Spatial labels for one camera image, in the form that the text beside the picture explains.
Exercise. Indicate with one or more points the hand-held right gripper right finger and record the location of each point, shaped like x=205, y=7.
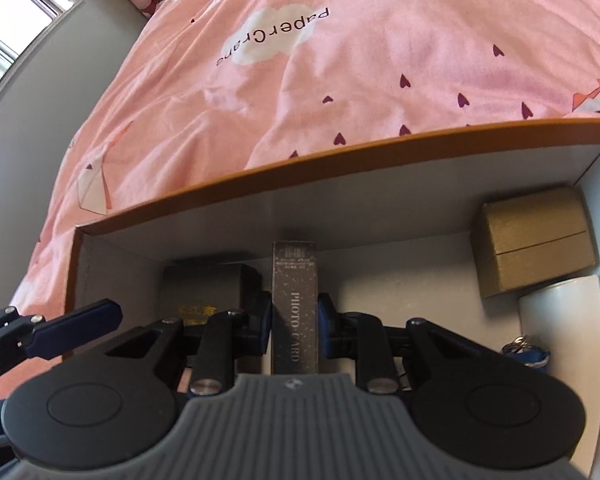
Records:
x=326, y=325

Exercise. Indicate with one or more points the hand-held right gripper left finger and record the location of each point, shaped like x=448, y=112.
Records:
x=266, y=325

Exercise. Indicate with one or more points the brown glitter photo card box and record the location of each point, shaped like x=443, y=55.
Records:
x=295, y=305

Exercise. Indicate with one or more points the orange cardboard box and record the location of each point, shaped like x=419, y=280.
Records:
x=380, y=200

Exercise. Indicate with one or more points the brown plush bear blue outfit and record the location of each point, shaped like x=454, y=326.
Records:
x=532, y=359

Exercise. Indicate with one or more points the black box gold print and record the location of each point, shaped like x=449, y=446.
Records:
x=205, y=290

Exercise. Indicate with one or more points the metal keyring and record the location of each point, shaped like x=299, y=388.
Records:
x=517, y=345

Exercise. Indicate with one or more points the small gold gift box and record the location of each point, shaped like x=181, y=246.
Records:
x=535, y=240

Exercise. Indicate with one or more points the white cylinder tube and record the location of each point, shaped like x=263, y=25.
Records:
x=565, y=320

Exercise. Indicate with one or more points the window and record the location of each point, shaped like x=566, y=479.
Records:
x=10, y=25

